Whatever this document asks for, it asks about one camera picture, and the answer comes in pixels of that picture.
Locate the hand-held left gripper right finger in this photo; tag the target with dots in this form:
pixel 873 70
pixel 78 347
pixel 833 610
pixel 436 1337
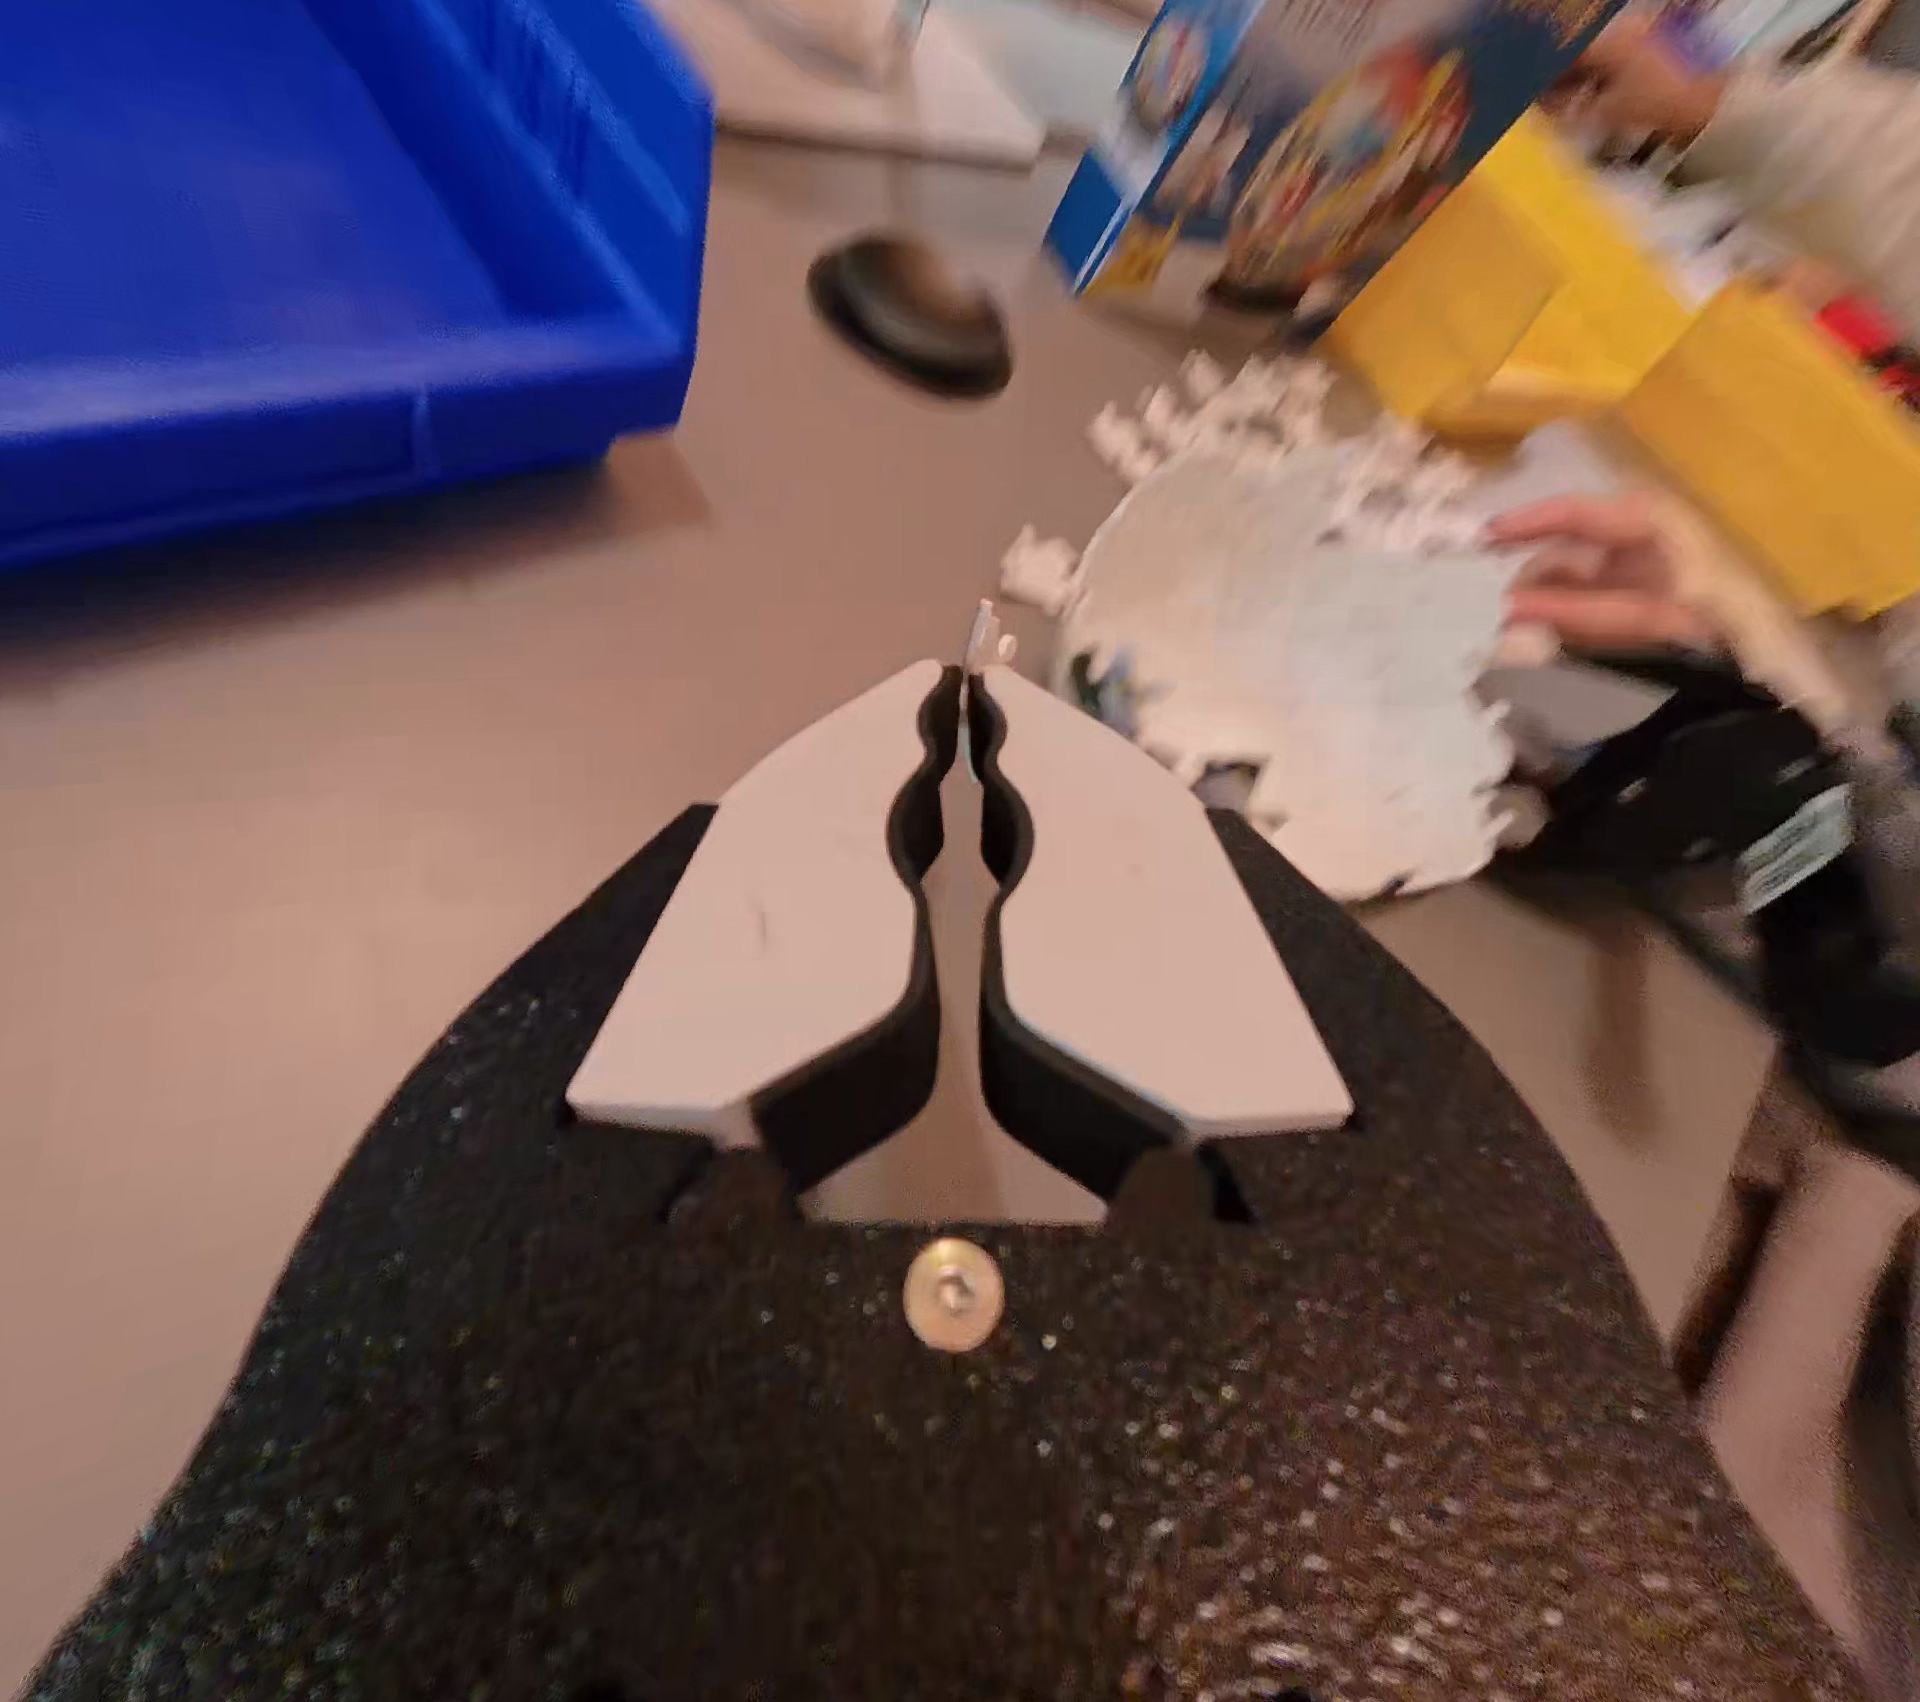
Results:
pixel 1141 967

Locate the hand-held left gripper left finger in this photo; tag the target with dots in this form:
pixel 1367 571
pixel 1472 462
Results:
pixel 764 922

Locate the white puzzle piece pile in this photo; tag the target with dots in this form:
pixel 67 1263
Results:
pixel 1321 666

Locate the small white puzzle piece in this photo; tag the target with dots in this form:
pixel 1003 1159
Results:
pixel 985 644

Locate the person's right forearm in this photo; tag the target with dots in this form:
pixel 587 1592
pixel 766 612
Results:
pixel 1784 666

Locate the another person's forearm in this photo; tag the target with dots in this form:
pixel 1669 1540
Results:
pixel 1815 164

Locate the single white puzzle piece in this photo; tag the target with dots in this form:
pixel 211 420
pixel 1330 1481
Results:
pixel 1039 564

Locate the pile of white puzzle pieces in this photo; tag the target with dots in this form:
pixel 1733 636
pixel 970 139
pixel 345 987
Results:
pixel 1201 413

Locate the colourful puzzle box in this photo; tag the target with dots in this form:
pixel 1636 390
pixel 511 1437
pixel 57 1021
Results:
pixel 1351 52

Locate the person's right hand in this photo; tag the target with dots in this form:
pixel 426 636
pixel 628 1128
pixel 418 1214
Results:
pixel 1599 571

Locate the yellow plastic bin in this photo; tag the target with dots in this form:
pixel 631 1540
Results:
pixel 1770 456
pixel 1500 292

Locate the black round table grommet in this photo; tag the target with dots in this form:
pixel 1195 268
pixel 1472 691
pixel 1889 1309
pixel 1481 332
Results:
pixel 909 314

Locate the blue plastic bin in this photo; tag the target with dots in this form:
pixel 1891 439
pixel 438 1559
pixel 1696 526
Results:
pixel 301 157

